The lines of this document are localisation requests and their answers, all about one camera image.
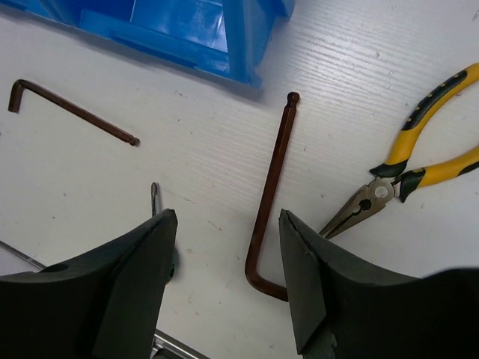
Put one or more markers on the large brown hex key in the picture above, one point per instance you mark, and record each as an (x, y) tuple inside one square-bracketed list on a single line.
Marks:
[(266, 202)]

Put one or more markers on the small brown hex key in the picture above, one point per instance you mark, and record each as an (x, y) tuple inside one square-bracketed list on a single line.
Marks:
[(20, 85)]

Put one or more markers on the blue plastic three-compartment bin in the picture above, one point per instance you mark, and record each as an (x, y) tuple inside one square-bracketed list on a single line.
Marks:
[(222, 38)]

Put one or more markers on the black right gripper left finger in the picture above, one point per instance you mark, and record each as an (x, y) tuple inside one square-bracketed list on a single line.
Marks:
[(101, 304)]

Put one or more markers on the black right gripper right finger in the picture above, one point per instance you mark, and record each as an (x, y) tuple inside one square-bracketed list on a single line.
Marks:
[(342, 306)]

